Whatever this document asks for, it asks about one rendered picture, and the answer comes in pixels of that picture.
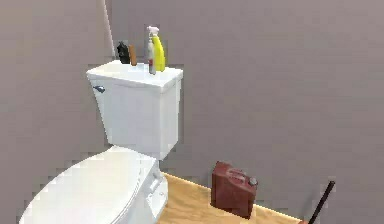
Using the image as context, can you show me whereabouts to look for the yellow spray bottle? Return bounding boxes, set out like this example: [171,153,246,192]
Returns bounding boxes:
[146,25,167,73]

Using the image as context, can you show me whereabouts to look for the black handled plunger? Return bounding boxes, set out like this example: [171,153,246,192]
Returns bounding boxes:
[298,180,336,224]

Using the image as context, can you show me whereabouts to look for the grey slim bottle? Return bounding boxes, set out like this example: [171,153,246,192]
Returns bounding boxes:
[147,38,157,76]

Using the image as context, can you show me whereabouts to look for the white toilet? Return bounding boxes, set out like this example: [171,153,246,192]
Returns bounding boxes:
[18,59,184,224]

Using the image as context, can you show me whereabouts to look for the dark red canister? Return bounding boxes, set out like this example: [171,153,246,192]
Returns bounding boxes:
[210,161,259,220]

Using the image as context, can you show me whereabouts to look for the black scrub brush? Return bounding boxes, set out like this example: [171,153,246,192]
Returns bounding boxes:
[116,40,131,65]

